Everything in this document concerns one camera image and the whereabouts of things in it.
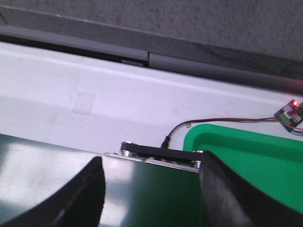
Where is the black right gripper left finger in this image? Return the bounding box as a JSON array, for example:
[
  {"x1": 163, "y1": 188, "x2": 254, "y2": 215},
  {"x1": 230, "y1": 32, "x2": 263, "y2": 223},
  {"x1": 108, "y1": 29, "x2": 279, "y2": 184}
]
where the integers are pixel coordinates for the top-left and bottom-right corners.
[{"x1": 2, "y1": 156, "x2": 106, "y2": 227}]

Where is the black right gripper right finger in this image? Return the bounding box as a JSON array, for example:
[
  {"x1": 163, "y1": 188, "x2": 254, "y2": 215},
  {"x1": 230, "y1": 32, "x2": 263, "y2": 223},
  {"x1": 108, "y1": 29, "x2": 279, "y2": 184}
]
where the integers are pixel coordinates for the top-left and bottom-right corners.
[{"x1": 199, "y1": 151, "x2": 303, "y2": 227}]

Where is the green plastic tray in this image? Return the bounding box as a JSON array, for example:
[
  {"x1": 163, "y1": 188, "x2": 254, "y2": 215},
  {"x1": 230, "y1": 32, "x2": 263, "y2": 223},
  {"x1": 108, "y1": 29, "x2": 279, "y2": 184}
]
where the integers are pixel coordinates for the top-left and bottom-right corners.
[{"x1": 183, "y1": 124, "x2": 303, "y2": 212}]

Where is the green conveyor belt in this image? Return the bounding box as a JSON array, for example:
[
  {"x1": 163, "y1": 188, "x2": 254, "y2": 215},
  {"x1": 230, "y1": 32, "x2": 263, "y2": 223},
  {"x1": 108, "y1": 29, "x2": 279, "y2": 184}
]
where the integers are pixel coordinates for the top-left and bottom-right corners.
[{"x1": 0, "y1": 135, "x2": 205, "y2": 227}]

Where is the small blue circuit board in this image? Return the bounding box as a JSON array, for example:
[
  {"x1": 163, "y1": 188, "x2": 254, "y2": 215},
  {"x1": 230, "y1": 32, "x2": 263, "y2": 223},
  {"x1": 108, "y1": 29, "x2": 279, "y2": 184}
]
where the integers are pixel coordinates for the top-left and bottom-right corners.
[{"x1": 274, "y1": 99, "x2": 303, "y2": 133}]

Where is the aluminium conveyor frame rail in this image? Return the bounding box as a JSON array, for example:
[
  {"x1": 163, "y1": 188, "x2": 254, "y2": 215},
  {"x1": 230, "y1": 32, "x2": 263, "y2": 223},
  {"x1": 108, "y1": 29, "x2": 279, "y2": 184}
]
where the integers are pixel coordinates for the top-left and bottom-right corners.
[{"x1": 105, "y1": 151, "x2": 201, "y2": 173}]

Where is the red and black wire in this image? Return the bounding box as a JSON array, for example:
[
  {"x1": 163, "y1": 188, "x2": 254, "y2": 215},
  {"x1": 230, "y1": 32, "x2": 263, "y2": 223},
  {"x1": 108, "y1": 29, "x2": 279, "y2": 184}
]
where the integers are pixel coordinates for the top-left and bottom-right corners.
[{"x1": 160, "y1": 117, "x2": 303, "y2": 148}]

